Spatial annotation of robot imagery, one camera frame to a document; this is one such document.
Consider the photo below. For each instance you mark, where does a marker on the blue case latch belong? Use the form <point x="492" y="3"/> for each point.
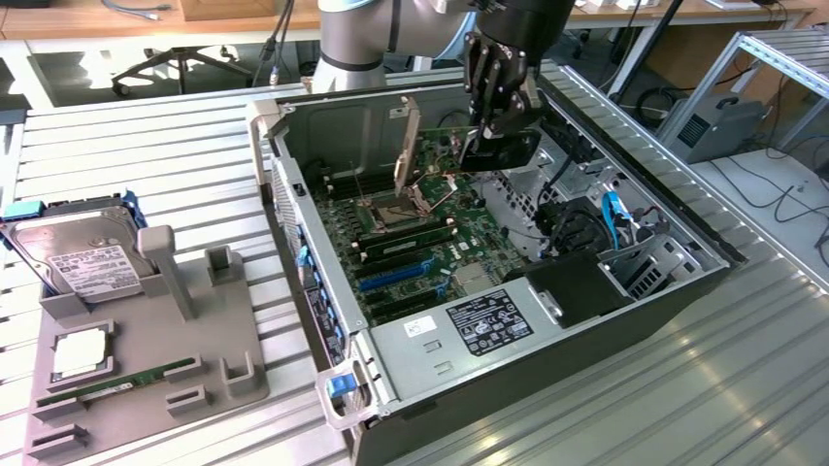
<point x="337" y="387"/>

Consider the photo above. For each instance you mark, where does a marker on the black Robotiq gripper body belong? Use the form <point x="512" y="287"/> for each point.
<point x="524" y="29"/>

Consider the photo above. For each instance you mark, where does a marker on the silver drive cage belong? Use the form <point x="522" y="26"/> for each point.
<point x="570" y="175"/>

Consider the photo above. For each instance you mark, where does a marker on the grey computer tower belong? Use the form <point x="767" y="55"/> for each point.
<point x="718" y="131"/>

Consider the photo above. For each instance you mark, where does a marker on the green RAM stick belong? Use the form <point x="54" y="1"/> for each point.
<point x="129" y="381"/>

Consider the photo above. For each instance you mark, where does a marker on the CPU socket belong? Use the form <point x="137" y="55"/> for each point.
<point x="388" y="213"/>

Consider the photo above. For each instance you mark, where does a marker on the black plastic shroud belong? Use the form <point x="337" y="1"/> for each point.
<point x="570" y="291"/>

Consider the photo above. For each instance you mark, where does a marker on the green motherboard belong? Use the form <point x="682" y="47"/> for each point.
<point x="472" y="233"/>

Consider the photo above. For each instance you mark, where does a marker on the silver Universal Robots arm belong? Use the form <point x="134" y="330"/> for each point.
<point x="349" y="48"/>

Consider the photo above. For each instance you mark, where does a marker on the wooden desk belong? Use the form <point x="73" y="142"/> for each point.
<point x="64" y="24"/>
<point x="711" y="12"/>

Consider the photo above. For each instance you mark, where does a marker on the blue expansion slot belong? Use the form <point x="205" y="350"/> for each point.
<point x="395" y="277"/>

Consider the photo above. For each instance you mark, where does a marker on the Nvidia graphics card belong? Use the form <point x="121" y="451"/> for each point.
<point x="504" y="155"/>

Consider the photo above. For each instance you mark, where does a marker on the hard disk with blue carrier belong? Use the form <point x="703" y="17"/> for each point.
<point x="77" y="252"/>

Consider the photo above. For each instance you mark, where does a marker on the aluminium profile frame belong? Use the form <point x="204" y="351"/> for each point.
<point x="777" y="53"/>

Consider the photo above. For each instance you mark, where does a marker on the open black PC case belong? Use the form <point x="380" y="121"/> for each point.
<point x="518" y="403"/>

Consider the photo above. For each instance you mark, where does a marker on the silver disk bay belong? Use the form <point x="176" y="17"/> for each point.
<point x="647" y="274"/>

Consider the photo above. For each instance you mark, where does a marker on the labelled RAM stick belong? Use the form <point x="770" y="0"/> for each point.
<point x="395" y="248"/>

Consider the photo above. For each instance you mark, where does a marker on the thin locking lever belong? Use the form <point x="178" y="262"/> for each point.
<point x="357" y="182"/>

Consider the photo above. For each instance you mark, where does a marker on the grey parts rack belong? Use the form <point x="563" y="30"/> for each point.
<point x="129" y="349"/>

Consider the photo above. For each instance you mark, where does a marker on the metal socket cover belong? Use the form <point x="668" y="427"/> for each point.
<point x="447" y="194"/>

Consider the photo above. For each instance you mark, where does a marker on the grey power supply unit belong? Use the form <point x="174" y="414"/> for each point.
<point x="413" y="359"/>

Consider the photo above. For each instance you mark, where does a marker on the silver CPU chip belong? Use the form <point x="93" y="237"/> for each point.
<point x="78" y="352"/>

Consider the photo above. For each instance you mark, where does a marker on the black expansion slot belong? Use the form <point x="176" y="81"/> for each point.
<point x="404" y="298"/>

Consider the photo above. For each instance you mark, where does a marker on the black slanted pole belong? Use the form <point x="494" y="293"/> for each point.
<point x="647" y="46"/>

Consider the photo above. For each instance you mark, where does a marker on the brown cardboard box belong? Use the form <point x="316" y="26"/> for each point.
<point x="220" y="9"/>

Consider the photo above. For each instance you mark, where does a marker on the blue card retention clip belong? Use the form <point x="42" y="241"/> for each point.
<point x="301" y="257"/>

